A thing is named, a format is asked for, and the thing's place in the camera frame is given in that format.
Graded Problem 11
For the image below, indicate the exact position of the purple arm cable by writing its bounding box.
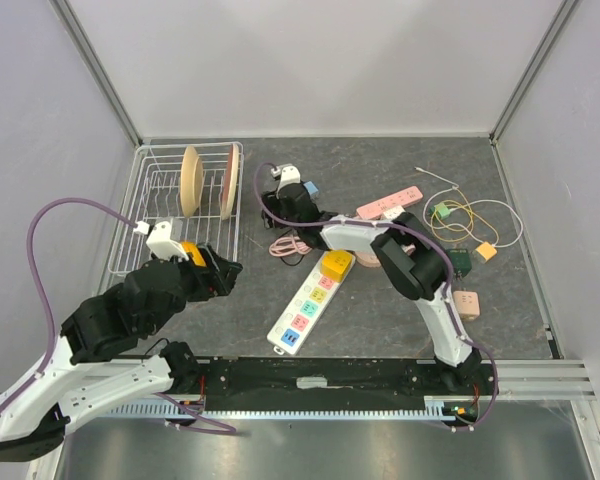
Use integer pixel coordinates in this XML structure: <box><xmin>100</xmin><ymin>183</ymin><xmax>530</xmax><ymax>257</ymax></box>
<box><xmin>253</xmin><ymin>161</ymin><xmax>501</xmax><ymax>434</ymax></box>
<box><xmin>0</xmin><ymin>197</ymin><xmax>239</xmax><ymax>436</ymax></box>

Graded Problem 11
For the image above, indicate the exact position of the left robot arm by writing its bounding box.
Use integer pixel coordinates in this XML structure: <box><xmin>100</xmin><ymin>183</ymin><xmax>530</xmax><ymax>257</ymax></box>
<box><xmin>0</xmin><ymin>245</ymin><xmax>243</xmax><ymax>462</ymax></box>

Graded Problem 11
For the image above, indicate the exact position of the pink long power strip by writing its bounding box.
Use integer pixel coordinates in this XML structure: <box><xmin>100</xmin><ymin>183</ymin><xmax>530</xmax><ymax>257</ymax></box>
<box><xmin>356</xmin><ymin>186</ymin><xmax>423</xmax><ymax>220</ymax></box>

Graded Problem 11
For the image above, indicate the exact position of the white multicolour power strip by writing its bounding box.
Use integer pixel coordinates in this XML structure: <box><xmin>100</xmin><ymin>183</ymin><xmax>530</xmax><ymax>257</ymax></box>
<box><xmin>266</xmin><ymin>262</ymin><xmax>343</xmax><ymax>355</ymax></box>

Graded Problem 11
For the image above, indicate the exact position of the beige plate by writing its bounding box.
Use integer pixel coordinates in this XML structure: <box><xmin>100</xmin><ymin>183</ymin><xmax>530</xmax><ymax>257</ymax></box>
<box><xmin>179</xmin><ymin>145</ymin><xmax>204</xmax><ymax>217</ymax></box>

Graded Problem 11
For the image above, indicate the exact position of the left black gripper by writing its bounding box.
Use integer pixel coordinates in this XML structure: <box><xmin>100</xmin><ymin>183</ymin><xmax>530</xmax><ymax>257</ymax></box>
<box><xmin>147</xmin><ymin>241</ymin><xmax>244</xmax><ymax>335</ymax></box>

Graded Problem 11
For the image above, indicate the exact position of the grey slotted cable duct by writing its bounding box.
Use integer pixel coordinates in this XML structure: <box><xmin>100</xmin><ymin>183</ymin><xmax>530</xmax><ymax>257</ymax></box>
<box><xmin>99</xmin><ymin>395</ymin><xmax>499</xmax><ymax>420</ymax></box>

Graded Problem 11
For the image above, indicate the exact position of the small green charger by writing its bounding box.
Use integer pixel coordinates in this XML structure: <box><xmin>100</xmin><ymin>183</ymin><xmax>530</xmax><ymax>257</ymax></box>
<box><xmin>429</xmin><ymin>202</ymin><xmax>451</xmax><ymax>221</ymax></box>

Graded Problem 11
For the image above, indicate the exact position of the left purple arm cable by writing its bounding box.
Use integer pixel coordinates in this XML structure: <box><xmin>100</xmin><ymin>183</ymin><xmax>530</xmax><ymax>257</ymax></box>
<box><xmin>0</xmin><ymin>197</ymin><xmax>239</xmax><ymax>436</ymax></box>

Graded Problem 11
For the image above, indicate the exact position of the white charging cable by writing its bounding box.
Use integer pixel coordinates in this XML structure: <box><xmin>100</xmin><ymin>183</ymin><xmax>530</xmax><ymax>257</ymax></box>
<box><xmin>413</xmin><ymin>167</ymin><xmax>525</xmax><ymax>249</ymax></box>

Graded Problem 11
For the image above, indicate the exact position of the white wire dish rack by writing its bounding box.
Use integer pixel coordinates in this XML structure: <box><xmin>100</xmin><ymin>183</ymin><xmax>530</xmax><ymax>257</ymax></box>
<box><xmin>122</xmin><ymin>141</ymin><xmax>244</xmax><ymax>261</ymax></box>

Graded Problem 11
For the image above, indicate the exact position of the small yellow charger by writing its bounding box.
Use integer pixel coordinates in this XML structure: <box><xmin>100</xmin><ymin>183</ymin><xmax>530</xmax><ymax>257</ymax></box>
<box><xmin>474</xmin><ymin>242</ymin><xmax>497</xmax><ymax>263</ymax></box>

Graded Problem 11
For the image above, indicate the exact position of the pink rimmed plate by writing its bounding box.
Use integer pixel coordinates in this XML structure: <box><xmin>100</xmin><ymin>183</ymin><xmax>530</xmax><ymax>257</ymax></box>
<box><xmin>220</xmin><ymin>143</ymin><xmax>240</xmax><ymax>220</ymax></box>

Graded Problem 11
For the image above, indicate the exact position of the pink round power socket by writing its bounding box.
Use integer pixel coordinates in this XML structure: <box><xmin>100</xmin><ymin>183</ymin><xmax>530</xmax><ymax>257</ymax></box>
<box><xmin>355</xmin><ymin>251</ymin><xmax>381</xmax><ymax>268</ymax></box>

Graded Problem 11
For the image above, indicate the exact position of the white cube socket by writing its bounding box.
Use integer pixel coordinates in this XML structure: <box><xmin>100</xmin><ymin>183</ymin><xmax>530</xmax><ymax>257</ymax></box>
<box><xmin>382</xmin><ymin>205</ymin><xmax>405</xmax><ymax>221</ymax></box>

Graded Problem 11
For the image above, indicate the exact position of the orange bowl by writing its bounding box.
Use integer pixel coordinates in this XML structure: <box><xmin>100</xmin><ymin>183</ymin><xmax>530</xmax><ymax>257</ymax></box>
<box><xmin>180</xmin><ymin>241</ymin><xmax>207</xmax><ymax>267</ymax></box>

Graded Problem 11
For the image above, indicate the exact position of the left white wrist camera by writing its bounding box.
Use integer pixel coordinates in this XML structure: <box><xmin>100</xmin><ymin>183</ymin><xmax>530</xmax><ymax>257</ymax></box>
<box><xmin>133</xmin><ymin>217</ymin><xmax>188</xmax><ymax>261</ymax></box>

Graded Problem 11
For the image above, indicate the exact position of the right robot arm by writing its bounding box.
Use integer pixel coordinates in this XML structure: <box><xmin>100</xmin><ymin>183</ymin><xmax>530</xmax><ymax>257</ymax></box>
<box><xmin>256</xmin><ymin>183</ymin><xmax>482</xmax><ymax>394</ymax></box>

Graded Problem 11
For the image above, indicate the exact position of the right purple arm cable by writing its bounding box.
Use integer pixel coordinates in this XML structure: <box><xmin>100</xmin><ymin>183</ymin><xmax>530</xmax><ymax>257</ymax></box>
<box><xmin>253</xmin><ymin>161</ymin><xmax>501</xmax><ymax>434</ymax></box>

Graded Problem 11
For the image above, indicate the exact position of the yellow charging cable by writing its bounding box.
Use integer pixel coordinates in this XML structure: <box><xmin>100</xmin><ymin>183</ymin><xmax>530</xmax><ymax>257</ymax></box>
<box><xmin>429</xmin><ymin>185</ymin><xmax>491</xmax><ymax>246</ymax></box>

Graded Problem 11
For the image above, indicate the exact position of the blue charger adapter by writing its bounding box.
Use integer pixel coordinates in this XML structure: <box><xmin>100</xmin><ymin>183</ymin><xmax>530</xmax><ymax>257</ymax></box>
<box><xmin>303</xmin><ymin>181</ymin><xmax>319</xmax><ymax>201</ymax></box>

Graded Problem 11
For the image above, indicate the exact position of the yellow cube socket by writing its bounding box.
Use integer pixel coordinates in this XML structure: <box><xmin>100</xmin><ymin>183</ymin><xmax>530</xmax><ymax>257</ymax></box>
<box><xmin>320</xmin><ymin>250</ymin><xmax>355</xmax><ymax>283</ymax></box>

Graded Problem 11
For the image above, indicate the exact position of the dark green cube socket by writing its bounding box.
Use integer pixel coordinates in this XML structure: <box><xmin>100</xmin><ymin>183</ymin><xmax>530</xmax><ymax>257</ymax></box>
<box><xmin>446</xmin><ymin>248</ymin><xmax>472</xmax><ymax>280</ymax></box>

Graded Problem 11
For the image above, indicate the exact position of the pink cube socket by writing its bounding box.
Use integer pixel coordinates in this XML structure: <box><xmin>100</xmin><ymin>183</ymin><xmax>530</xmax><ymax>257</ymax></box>
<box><xmin>453</xmin><ymin>290</ymin><xmax>481</xmax><ymax>322</ymax></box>

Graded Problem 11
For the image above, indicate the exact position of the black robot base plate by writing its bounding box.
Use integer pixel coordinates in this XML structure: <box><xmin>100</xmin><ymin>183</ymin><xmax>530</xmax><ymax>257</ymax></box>
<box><xmin>142</xmin><ymin>355</ymin><xmax>501</xmax><ymax>414</ymax></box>

